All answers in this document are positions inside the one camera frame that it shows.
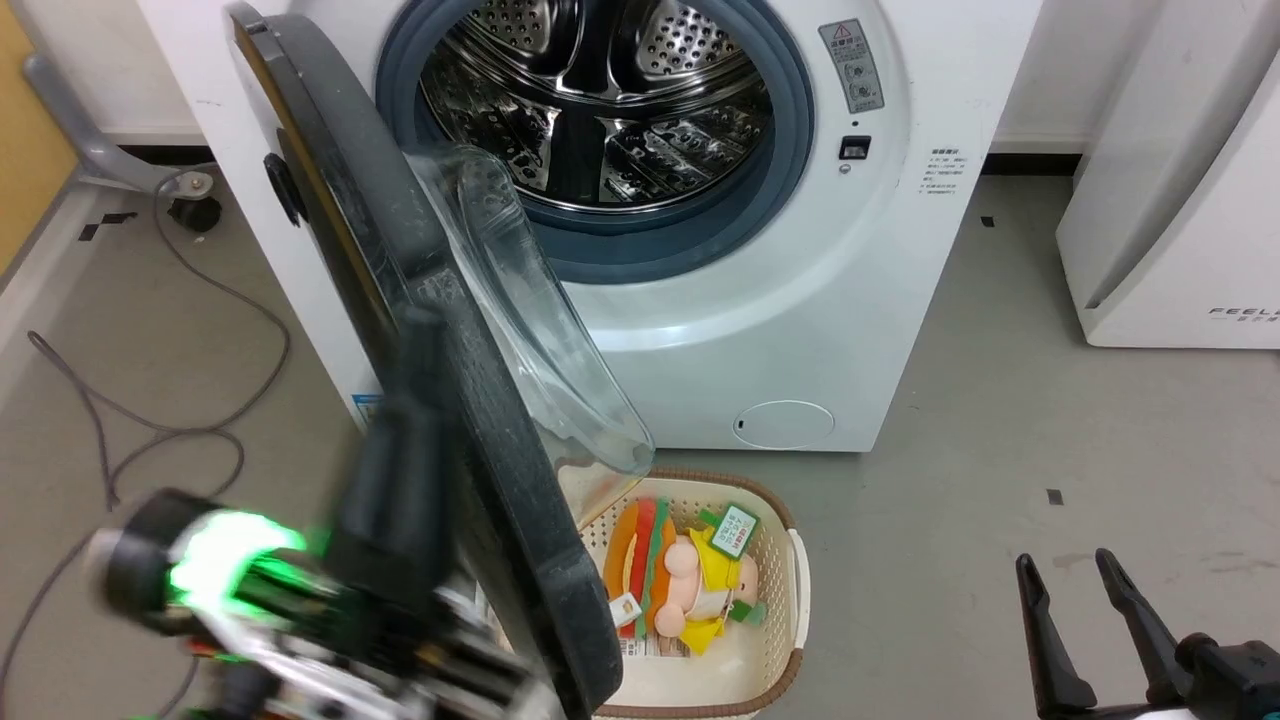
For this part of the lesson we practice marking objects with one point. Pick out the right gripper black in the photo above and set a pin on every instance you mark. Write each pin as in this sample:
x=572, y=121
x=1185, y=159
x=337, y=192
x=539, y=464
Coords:
x=1235, y=680

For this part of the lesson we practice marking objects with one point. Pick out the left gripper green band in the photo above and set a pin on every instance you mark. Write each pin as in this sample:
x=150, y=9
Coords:
x=300, y=600

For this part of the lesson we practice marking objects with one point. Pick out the dark grey washing machine door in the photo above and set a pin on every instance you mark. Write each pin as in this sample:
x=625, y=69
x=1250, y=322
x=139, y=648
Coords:
x=480, y=400

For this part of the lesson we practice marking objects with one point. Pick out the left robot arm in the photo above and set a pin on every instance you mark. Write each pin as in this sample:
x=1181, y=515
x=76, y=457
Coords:
x=140, y=565

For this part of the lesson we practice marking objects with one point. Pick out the white front-load washing machine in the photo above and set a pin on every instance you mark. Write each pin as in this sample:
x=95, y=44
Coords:
x=800, y=300

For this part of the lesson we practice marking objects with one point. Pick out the grey rubber door gasket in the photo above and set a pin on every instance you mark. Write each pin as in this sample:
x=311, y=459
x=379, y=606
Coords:
x=790, y=150

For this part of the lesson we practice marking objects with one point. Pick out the blue energy sticker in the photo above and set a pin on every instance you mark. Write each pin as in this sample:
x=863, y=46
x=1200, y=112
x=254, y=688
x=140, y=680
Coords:
x=366, y=408

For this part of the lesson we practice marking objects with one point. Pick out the hamburger plush toy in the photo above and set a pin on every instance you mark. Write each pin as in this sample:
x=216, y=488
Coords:
x=640, y=565

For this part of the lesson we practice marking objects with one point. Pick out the black caster wheel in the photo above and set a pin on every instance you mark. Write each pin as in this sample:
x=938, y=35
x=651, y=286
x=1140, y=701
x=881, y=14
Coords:
x=194, y=212

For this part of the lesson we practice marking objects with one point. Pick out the cream plastic laundry basket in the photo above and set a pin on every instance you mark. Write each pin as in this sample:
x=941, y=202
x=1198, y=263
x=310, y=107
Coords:
x=770, y=660

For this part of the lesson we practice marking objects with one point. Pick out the green and white toy tag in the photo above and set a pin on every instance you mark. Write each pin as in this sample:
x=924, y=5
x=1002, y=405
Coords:
x=733, y=529

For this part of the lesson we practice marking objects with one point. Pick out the doll with yellow hat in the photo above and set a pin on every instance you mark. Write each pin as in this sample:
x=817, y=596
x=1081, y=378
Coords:
x=705, y=590

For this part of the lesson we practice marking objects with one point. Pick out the stainless steel washer drum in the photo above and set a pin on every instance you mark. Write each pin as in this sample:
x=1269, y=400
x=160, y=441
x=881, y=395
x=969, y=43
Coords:
x=600, y=90

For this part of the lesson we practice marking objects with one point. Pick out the round white filter cover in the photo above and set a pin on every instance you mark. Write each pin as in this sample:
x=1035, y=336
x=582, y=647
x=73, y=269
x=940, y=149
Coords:
x=784, y=424

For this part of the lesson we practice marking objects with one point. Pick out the grey metal furniture leg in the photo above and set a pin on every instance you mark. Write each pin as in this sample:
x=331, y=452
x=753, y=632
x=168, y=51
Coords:
x=95, y=140

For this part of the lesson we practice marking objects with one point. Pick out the white appliance with grey lettering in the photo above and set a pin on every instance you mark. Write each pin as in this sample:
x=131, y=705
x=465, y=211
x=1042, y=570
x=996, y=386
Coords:
x=1180, y=200

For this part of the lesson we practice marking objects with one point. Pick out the yellow wooden panel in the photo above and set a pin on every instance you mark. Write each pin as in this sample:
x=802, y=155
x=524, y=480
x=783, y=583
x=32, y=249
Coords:
x=25, y=140

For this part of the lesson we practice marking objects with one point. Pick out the grey warning sticker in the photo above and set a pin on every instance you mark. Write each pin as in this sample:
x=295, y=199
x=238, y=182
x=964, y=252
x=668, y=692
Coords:
x=852, y=66

